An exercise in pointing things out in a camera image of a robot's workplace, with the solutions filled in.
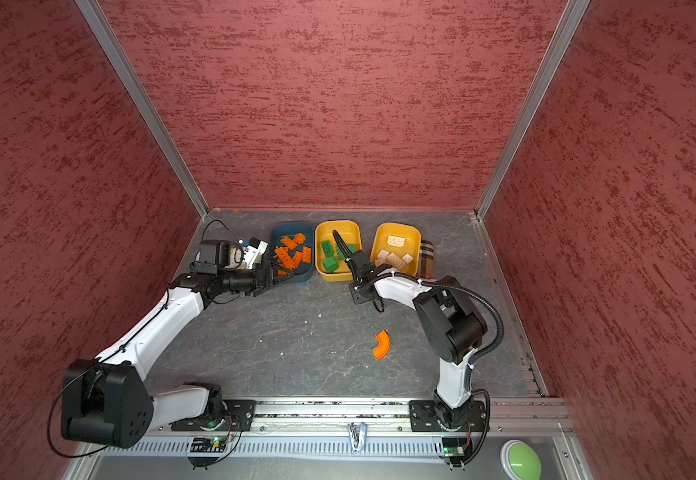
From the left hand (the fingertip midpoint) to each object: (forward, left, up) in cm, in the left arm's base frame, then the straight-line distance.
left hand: (284, 284), depth 79 cm
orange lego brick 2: (+20, +2, -16) cm, 26 cm away
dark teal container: (+12, -3, -11) cm, 17 cm away
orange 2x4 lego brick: (+28, +6, -17) cm, 33 cm away
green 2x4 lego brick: (+27, -8, -17) cm, 32 cm away
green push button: (-37, -58, -16) cm, 71 cm away
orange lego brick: (+29, +2, -16) cm, 34 cm away
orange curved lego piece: (-11, -27, -18) cm, 34 cm away
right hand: (+6, -22, -17) cm, 29 cm away
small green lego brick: (+16, -11, -13) cm, 23 cm away
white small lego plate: (+22, -38, -17) cm, 47 cm away
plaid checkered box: (+15, -44, -15) cm, 49 cm away
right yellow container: (+28, -40, -17) cm, 52 cm away
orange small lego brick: (+21, -1, -16) cm, 26 cm away
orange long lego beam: (+20, +7, -15) cm, 26 cm away
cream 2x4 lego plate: (+20, -33, -16) cm, 42 cm away
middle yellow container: (+30, -17, -13) cm, 37 cm away
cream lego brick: (+22, -29, -17) cm, 40 cm away
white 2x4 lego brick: (+29, -34, -17) cm, 48 cm away
